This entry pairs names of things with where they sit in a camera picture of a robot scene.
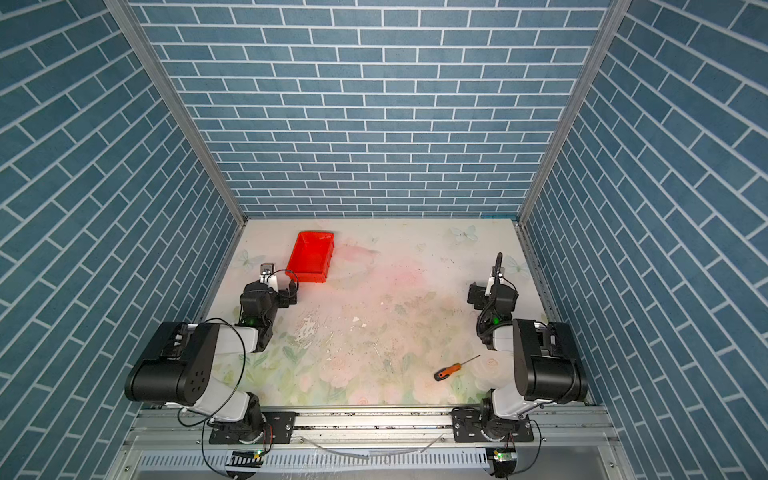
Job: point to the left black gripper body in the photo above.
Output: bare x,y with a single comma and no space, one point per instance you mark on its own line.
279,301

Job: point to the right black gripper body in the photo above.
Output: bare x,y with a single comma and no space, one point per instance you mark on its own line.
483,302

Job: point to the orange handled screwdriver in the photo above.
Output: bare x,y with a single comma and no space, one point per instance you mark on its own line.
445,372

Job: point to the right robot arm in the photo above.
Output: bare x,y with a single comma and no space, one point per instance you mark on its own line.
546,364

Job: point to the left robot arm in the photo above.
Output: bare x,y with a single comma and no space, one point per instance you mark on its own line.
176,366

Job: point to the red plastic bin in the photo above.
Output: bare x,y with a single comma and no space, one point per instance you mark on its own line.
311,257

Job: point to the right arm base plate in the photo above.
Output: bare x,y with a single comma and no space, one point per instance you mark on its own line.
471,425

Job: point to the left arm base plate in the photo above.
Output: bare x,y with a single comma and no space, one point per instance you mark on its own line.
272,428

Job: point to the aluminium front rail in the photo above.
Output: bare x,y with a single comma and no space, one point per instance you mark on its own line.
347,438

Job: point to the right corner aluminium post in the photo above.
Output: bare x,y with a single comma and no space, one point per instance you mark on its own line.
596,55

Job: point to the corner aluminium post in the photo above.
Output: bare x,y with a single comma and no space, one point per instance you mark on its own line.
596,55
130,27

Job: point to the left corner aluminium post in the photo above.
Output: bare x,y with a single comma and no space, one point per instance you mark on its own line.
130,27

